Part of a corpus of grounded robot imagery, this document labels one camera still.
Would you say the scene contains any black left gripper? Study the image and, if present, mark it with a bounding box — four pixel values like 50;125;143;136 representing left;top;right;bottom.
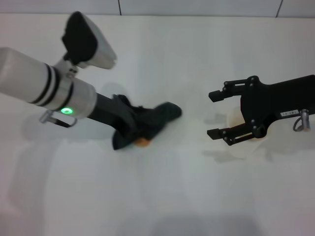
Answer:
89;91;156;142

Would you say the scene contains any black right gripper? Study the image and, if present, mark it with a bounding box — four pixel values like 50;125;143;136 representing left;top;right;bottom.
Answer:
206;74;315;147

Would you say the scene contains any dark blue rag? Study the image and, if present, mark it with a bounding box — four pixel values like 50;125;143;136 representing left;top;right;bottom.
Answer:
111;101;183;151

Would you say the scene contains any white paper cup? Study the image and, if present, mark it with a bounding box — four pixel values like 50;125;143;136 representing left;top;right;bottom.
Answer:
225;106;274;158

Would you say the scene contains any orange-brown liquid stain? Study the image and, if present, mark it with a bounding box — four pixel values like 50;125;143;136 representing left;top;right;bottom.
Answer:
136;138;151;148

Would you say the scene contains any right arm cable with plug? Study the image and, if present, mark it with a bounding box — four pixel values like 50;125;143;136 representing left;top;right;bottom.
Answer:
292;109;312;133

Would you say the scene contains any arm cable with plug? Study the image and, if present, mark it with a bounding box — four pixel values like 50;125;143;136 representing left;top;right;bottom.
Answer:
38;110;78;129
292;109;312;133

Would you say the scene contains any left arm cable with plug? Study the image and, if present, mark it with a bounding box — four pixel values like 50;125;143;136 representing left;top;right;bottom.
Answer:
38;110;78;129

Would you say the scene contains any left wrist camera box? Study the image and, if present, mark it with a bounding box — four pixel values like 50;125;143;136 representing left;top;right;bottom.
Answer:
61;11;118;71

